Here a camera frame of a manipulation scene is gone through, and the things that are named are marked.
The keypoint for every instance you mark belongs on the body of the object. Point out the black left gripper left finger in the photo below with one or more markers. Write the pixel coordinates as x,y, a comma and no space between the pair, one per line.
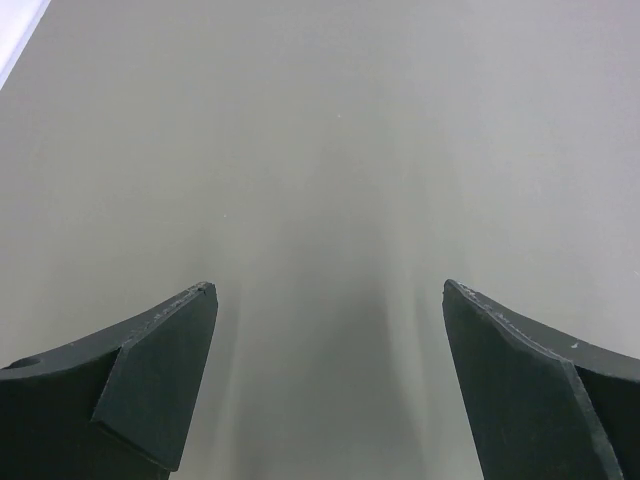
116,404

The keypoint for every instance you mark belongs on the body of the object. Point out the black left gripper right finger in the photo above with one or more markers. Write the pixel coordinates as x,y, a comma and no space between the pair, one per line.
541,404

